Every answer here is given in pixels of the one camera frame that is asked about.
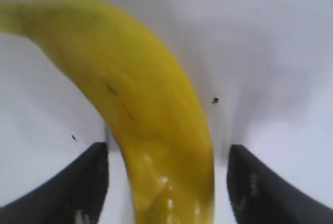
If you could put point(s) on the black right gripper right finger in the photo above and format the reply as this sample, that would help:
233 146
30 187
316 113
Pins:
270 192

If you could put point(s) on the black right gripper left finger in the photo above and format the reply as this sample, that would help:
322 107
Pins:
67 190

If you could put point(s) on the yellow banana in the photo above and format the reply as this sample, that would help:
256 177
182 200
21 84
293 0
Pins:
145 104

